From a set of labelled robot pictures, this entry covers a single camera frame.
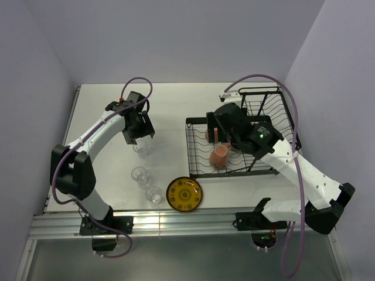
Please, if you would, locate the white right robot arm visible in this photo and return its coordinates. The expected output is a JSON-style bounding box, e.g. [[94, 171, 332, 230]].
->
[[206, 102, 355, 235]]

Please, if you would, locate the aluminium rail frame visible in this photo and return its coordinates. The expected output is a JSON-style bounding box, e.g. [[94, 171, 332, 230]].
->
[[17, 201, 352, 281]]

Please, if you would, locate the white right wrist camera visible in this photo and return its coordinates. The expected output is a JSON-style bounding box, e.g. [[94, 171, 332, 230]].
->
[[219, 91, 242, 104]]

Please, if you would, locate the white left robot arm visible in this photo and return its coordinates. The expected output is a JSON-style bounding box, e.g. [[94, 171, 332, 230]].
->
[[50, 91, 155, 234]]

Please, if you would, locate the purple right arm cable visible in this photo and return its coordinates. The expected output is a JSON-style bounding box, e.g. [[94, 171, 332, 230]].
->
[[224, 74, 305, 278]]

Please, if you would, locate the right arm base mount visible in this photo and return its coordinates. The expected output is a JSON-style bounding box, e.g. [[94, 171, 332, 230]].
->
[[232, 212, 288, 248]]

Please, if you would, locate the yellow patterned plate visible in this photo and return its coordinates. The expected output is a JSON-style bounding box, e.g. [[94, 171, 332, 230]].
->
[[166, 177, 203, 213]]

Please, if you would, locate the black wire dish rack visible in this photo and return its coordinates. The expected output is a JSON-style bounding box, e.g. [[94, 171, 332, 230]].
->
[[185, 86, 302, 179]]

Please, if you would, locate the clear shot glass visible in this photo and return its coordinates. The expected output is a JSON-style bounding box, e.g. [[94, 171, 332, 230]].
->
[[131, 166, 149, 189], [145, 186, 162, 204], [132, 139, 149, 159]]

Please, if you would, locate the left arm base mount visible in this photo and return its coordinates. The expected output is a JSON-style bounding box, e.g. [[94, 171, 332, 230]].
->
[[79, 215, 134, 252]]

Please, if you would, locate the clear shot glass front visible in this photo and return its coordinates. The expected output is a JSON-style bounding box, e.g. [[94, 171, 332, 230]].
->
[[145, 186, 162, 204]]

